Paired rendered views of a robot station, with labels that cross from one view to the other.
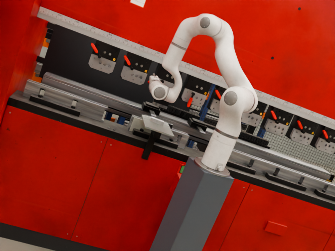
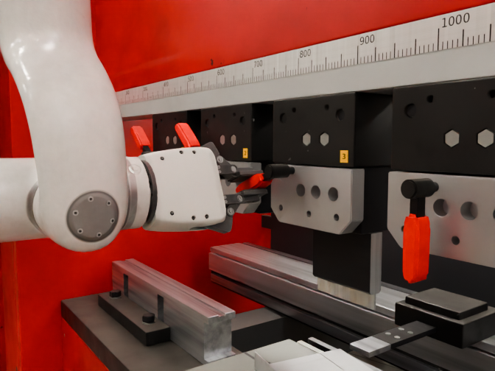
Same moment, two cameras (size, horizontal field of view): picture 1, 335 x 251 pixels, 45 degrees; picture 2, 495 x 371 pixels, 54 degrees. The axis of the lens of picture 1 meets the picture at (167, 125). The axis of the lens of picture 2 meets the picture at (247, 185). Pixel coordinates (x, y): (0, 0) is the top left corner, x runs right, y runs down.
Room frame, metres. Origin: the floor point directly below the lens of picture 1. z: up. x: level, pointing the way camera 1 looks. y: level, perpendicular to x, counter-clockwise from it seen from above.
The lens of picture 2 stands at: (2.15, -0.43, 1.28)
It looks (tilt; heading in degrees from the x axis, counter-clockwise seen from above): 5 degrees down; 68
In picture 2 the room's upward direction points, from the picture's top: straight up
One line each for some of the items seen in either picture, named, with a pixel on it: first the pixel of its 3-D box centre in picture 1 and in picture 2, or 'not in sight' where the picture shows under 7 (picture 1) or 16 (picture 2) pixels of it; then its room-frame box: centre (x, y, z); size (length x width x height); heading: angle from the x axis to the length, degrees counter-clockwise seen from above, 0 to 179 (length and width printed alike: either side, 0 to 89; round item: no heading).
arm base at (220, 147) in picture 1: (218, 151); not in sight; (1.92, -0.28, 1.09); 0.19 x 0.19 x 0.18
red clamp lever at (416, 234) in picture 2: (190, 99); (420, 230); (2.47, -0.07, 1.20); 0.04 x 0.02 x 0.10; 13
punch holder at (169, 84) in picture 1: (165, 79); (331, 162); (2.49, 0.12, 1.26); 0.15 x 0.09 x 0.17; 103
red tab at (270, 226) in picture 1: (275, 228); not in sight; (2.58, -0.94, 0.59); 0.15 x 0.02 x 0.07; 103
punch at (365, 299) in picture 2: (161, 99); (345, 263); (2.50, 0.09, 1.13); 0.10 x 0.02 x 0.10; 103
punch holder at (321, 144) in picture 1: (326, 139); not in sight; (2.76, -1.05, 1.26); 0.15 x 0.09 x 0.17; 103
